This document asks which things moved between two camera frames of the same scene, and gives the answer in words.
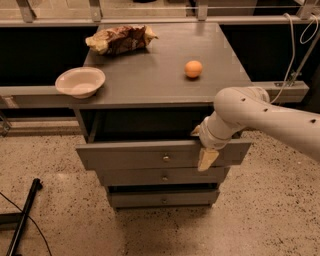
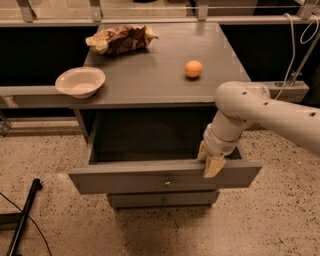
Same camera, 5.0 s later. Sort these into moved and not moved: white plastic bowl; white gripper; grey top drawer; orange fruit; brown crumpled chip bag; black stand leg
Moved: grey top drawer; white gripper
Not moved: white plastic bowl; black stand leg; orange fruit; brown crumpled chip bag
